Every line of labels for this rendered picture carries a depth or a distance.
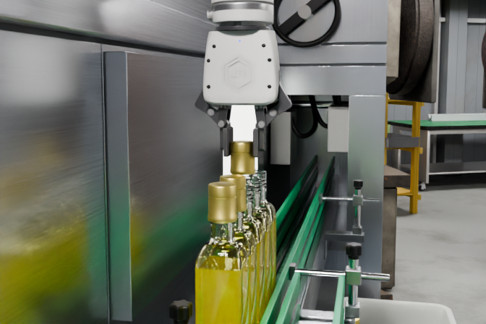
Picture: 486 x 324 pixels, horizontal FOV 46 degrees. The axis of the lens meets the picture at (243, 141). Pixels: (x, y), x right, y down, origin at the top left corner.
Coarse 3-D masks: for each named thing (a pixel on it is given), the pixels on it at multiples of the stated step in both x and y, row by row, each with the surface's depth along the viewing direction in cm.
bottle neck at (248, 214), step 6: (246, 186) 79; (252, 186) 80; (246, 192) 79; (252, 192) 80; (246, 198) 79; (252, 198) 80; (246, 204) 79; (252, 204) 80; (246, 210) 79; (252, 210) 80; (246, 216) 79; (252, 216) 80
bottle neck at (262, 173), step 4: (256, 172) 90; (260, 172) 90; (264, 172) 91; (260, 176) 90; (264, 176) 91; (260, 180) 90; (264, 180) 91; (260, 184) 90; (264, 184) 91; (260, 188) 90; (264, 188) 91; (260, 192) 91; (264, 192) 91; (260, 196) 91; (264, 196) 91; (260, 200) 91; (264, 200) 91
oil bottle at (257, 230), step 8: (248, 224) 79; (256, 224) 79; (256, 232) 78; (264, 232) 82; (256, 240) 78; (264, 240) 82; (264, 248) 82; (264, 256) 82; (264, 264) 82; (264, 272) 83; (264, 280) 83; (264, 288) 83; (264, 296) 83; (264, 304) 83
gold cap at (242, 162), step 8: (232, 144) 79; (240, 144) 78; (248, 144) 78; (232, 152) 79; (240, 152) 78; (248, 152) 78; (232, 160) 79; (240, 160) 78; (248, 160) 78; (232, 168) 79; (240, 168) 78; (248, 168) 79
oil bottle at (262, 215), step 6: (258, 210) 85; (264, 210) 87; (258, 216) 84; (264, 216) 85; (264, 222) 84; (270, 222) 88; (264, 228) 84; (270, 228) 87; (270, 234) 88; (270, 240) 88; (270, 246) 88; (270, 252) 88; (270, 258) 88; (270, 264) 88; (270, 270) 88; (270, 276) 89; (270, 282) 89; (270, 288) 89; (270, 294) 89
